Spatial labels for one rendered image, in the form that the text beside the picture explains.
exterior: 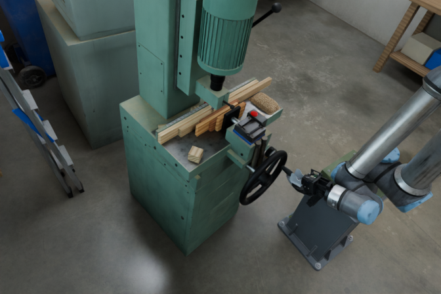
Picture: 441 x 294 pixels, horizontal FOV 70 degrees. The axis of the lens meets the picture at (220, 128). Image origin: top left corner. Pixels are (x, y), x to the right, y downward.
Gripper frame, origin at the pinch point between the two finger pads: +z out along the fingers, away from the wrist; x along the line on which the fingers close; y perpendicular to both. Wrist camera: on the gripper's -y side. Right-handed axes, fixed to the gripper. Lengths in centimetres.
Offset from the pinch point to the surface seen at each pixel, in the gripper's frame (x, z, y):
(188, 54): 18, 33, 57
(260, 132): 8.9, 7.2, 26.0
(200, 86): 15, 34, 42
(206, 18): 20, 18, 72
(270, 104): -15.2, 20.9, 23.6
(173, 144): 34, 32, 24
